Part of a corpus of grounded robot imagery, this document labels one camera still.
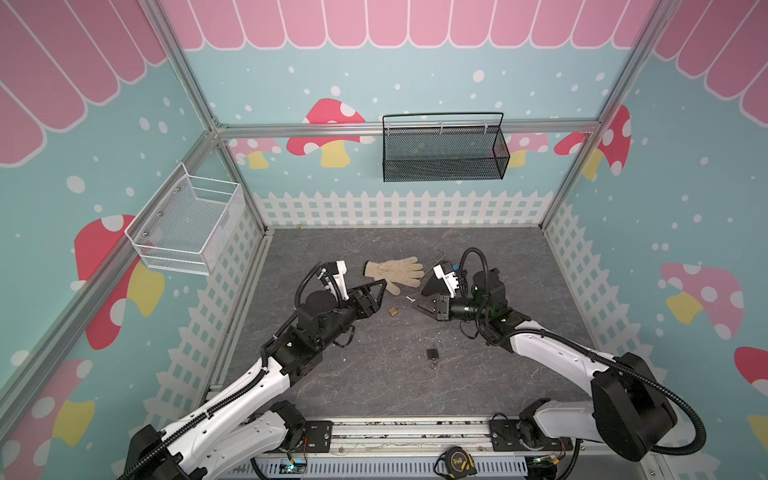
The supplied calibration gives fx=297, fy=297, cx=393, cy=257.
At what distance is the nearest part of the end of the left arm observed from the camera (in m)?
0.54

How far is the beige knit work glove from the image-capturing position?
1052 mm

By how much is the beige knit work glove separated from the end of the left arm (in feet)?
1.16
